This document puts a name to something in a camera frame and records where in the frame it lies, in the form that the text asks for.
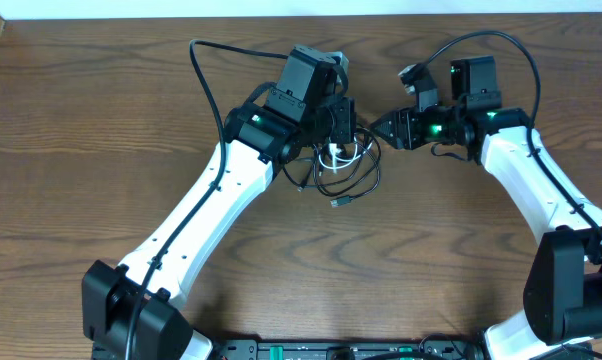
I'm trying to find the black usb cable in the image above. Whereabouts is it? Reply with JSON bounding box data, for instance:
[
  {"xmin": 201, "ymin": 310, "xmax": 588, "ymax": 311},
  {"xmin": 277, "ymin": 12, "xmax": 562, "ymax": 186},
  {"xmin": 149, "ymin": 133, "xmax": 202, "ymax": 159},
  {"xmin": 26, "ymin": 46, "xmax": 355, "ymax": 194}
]
[{"xmin": 280, "ymin": 124, "xmax": 383, "ymax": 208}]

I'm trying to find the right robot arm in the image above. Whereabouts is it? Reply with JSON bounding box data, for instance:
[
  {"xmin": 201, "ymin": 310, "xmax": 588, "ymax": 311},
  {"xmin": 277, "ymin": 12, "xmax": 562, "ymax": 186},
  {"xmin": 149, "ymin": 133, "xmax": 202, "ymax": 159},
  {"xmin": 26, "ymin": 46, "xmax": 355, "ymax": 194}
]
[{"xmin": 371, "ymin": 56, "xmax": 602, "ymax": 359}]

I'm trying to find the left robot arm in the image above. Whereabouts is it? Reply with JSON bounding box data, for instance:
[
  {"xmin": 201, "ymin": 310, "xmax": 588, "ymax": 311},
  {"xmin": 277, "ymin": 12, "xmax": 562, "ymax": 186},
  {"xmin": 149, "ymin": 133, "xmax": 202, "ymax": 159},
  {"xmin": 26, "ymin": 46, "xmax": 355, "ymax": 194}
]
[{"xmin": 81, "ymin": 45, "xmax": 356, "ymax": 359}]

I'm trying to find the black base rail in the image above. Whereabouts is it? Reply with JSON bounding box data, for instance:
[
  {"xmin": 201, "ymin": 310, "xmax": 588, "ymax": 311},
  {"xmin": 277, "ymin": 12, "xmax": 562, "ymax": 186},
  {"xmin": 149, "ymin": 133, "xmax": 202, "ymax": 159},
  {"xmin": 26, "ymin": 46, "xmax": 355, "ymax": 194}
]
[{"xmin": 208, "ymin": 335, "xmax": 501, "ymax": 360}]

